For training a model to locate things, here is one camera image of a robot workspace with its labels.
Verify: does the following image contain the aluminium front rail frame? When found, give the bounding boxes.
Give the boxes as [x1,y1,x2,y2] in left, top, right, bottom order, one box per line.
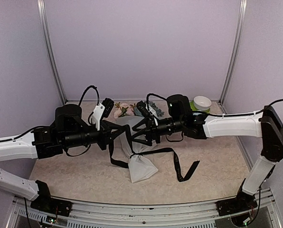
[6,187,283,228]

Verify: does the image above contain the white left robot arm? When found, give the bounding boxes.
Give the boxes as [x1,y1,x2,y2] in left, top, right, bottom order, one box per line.
[0,104,131,211]

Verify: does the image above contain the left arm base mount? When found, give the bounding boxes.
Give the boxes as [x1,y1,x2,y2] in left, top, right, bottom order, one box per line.
[30,180,72,217]

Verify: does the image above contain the black strap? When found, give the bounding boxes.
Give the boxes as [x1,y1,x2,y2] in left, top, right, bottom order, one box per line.
[107,124,201,183]

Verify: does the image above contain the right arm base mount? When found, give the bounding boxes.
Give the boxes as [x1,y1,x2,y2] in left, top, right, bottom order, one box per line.
[216,180,258,216]

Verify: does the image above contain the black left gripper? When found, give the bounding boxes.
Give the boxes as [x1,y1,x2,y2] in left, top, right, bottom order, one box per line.
[63,120,125,150]

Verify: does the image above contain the right aluminium corner post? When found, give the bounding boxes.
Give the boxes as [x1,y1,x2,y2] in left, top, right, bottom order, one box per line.
[219,0,247,105]

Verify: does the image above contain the green round saucer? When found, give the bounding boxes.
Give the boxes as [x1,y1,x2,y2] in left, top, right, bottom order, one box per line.
[190,101,210,113]

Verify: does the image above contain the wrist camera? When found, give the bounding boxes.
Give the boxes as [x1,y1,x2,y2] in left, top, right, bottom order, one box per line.
[88,98,114,131]
[136,101,159,120]

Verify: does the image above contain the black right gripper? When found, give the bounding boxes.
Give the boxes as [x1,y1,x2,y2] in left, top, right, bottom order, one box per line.
[129,116,184,146]

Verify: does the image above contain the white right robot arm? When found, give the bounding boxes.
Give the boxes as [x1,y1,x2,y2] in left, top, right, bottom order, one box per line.
[132,95,283,211]

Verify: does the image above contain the left aluminium corner post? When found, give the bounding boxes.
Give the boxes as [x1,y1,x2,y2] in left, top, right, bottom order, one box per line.
[37,0,67,105]

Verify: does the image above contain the blue fake hydrangea stem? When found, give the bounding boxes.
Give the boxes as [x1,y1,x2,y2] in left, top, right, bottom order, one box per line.
[133,101,164,117]

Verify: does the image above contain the white wrapping paper sheet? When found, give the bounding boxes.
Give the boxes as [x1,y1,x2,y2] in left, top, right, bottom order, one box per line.
[116,116,159,183]

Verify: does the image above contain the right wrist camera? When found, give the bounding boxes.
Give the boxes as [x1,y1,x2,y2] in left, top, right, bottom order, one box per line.
[136,101,159,120]

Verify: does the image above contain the white ceramic bowl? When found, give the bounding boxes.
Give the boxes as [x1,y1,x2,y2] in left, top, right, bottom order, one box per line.
[193,96,212,111]

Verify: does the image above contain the aluminium corner post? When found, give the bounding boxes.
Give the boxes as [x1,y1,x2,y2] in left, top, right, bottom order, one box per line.
[219,0,247,105]
[37,0,67,105]

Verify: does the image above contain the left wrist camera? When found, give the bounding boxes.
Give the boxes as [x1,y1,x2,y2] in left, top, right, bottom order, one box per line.
[88,98,114,131]

